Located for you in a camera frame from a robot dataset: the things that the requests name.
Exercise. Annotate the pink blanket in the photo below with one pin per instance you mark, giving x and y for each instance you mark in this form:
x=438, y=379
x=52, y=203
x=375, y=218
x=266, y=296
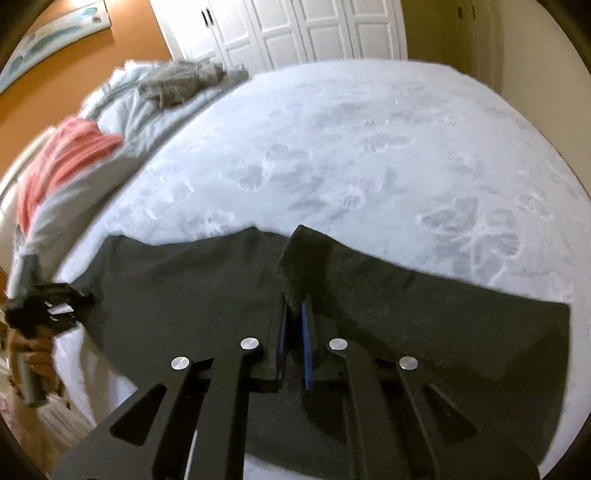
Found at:
x=60, y=161

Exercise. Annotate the olive door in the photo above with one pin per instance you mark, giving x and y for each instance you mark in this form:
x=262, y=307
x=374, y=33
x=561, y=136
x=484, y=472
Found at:
x=443, y=32

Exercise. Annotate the light grey pillow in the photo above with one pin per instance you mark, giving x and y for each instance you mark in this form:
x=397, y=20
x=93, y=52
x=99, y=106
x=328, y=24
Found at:
x=81, y=201

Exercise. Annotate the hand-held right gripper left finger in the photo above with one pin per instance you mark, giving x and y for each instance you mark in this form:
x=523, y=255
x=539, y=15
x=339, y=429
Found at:
x=282, y=333

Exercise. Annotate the person's left hand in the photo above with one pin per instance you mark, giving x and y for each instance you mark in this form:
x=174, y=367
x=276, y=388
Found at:
x=34, y=359

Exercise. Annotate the crumpled grey garment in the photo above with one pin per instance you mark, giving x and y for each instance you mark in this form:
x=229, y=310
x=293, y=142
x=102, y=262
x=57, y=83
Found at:
x=184, y=79

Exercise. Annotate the white panelled wardrobe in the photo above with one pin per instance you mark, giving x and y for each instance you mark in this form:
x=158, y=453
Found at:
x=286, y=32

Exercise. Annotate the pale blue duvet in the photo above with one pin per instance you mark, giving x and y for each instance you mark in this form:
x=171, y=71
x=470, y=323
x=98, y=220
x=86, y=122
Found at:
x=117, y=108

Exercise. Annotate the wall picture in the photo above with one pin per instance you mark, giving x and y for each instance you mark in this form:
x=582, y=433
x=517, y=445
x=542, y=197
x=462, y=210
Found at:
x=51, y=34

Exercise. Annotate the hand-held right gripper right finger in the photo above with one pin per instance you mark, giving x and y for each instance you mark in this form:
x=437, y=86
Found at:
x=307, y=342

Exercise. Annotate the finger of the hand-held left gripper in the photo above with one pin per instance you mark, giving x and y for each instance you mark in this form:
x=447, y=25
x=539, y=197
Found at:
x=76, y=294
x=64, y=321

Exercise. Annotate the bed with white floral bedspread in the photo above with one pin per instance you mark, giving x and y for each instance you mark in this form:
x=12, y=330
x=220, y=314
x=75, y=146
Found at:
x=369, y=138

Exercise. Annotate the dark grey pants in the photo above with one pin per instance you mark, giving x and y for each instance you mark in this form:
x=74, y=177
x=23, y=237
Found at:
x=184, y=286

